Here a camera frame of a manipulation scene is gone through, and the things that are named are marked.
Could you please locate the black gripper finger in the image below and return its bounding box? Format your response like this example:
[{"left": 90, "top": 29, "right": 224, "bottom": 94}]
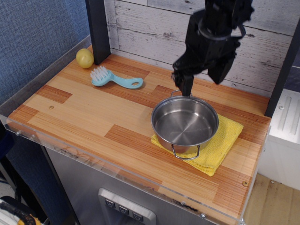
[
  {"left": 171, "top": 72, "right": 194, "bottom": 97},
  {"left": 207, "top": 56, "right": 235, "bottom": 84}
]

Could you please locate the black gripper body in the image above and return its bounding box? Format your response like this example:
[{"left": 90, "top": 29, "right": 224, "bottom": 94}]
[{"left": 173, "top": 9, "right": 240, "bottom": 75}]

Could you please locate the stainless steel pot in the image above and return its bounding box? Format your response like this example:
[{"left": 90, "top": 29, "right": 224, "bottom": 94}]
[{"left": 150, "top": 91, "right": 219, "bottom": 160}]

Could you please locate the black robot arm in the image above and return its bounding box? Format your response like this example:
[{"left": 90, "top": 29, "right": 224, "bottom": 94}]
[{"left": 172, "top": 0, "right": 254, "bottom": 97}]

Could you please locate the folded yellow cloth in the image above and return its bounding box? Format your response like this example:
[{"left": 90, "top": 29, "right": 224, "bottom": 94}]
[{"left": 150, "top": 113, "right": 244, "bottom": 177}]

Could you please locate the light blue scrub brush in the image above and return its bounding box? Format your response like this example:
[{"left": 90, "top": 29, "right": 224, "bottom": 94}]
[{"left": 90, "top": 66, "right": 143, "bottom": 89}]

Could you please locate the yellow potato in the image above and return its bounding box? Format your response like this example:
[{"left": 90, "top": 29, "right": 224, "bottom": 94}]
[{"left": 75, "top": 48, "right": 94, "bottom": 68}]

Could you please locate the white appliance at right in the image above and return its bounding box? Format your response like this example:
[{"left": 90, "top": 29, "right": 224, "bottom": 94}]
[{"left": 258, "top": 89, "right": 300, "bottom": 190}]

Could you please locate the stainless steel cabinet front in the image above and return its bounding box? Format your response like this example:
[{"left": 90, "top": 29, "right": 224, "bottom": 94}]
[{"left": 45, "top": 148, "right": 211, "bottom": 225}]

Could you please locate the silver button control panel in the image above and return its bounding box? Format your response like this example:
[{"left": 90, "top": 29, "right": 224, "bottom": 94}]
[{"left": 98, "top": 188, "right": 157, "bottom": 225}]

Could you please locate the clear acrylic edge guard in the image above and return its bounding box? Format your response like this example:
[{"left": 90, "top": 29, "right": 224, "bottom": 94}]
[{"left": 0, "top": 116, "right": 244, "bottom": 225}]

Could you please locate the yellow object bottom left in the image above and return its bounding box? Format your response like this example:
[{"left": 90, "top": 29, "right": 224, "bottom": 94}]
[{"left": 17, "top": 214, "right": 42, "bottom": 225}]

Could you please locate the black right vertical post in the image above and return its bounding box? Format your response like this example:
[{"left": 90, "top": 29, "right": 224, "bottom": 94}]
[{"left": 264, "top": 20, "right": 300, "bottom": 117}]

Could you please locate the black vertical post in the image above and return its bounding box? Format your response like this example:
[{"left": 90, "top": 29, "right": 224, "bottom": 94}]
[
  {"left": 264, "top": 20, "right": 300, "bottom": 117},
  {"left": 85, "top": 0, "right": 111, "bottom": 65}
]

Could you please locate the black left vertical post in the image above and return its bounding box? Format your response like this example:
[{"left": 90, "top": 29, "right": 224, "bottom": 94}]
[{"left": 85, "top": 0, "right": 111, "bottom": 65}]

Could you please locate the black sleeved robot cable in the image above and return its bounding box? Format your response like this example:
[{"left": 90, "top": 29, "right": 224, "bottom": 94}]
[{"left": 0, "top": 200, "right": 36, "bottom": 223}]

